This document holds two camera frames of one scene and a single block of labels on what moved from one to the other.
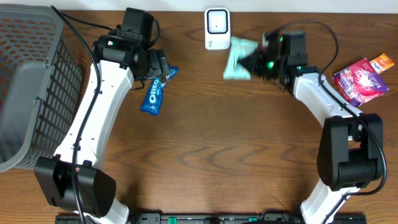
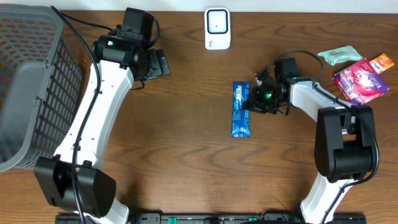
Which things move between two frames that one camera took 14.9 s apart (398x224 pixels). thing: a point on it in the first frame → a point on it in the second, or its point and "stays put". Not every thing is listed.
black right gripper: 258,62 → 259,99
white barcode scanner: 217,28 stays put
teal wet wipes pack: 239,48 → 342,54
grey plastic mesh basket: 40,84 stays put
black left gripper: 162,63 stays put
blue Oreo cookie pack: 152,99 → 240,123
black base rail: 209,218 stays put
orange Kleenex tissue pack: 381,63 stays put
